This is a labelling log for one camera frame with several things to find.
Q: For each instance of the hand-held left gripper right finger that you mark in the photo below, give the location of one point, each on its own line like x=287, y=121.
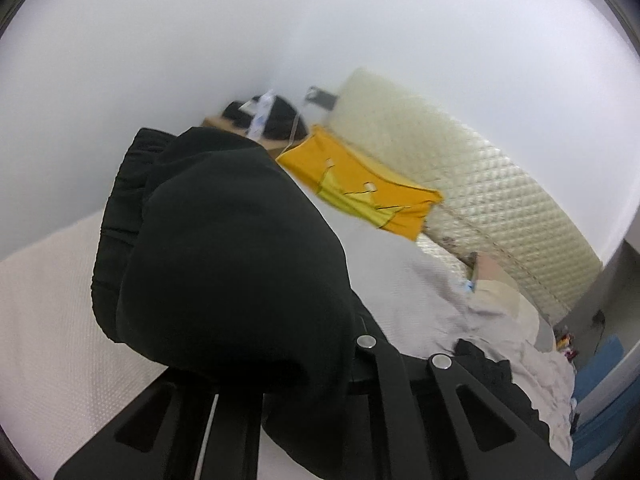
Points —
x=395, y=410

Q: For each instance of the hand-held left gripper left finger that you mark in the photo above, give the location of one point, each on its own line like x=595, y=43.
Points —
x=235, y=430

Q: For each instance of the black jacket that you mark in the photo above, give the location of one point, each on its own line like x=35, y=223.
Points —
x=225, y=260

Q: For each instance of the clear plastic bottle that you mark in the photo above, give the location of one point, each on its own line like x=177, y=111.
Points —
x=261, y=112

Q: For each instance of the light grey garment pile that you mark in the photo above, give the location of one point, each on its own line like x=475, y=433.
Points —
x=430, y=300

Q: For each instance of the beige cloth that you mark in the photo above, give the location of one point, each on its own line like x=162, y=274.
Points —
x=505, y=305

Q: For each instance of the dark small device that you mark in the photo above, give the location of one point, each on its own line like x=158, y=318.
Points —
x=321, y=98

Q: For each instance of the yellow pillow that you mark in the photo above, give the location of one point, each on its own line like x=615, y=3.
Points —
x=360, y=180

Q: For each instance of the blue mat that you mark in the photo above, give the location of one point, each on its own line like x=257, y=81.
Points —
x=597, y=395

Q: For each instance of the small cardboard box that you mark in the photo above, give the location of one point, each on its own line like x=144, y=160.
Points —
x=492, y=267

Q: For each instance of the black bag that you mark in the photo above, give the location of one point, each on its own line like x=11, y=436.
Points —
x=280, y=115

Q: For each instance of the cream quilted headboard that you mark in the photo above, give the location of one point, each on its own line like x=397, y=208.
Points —
x=475, y=180

